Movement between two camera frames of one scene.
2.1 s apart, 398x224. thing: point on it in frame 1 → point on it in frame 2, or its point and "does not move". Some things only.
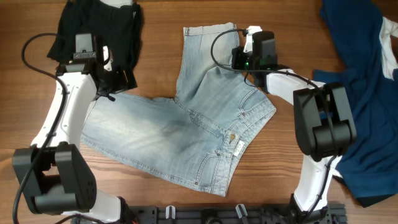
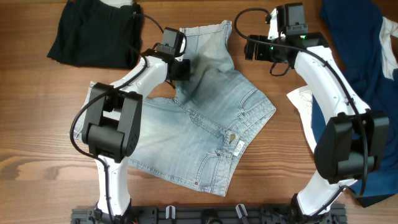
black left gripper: [122, 83] → [185, 71]
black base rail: [334, 213] does not move
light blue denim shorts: [196, 135] does not move
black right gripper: [237, 60] → [252, 43]
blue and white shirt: [367, 43] does not move
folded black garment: [117, 37] does not move
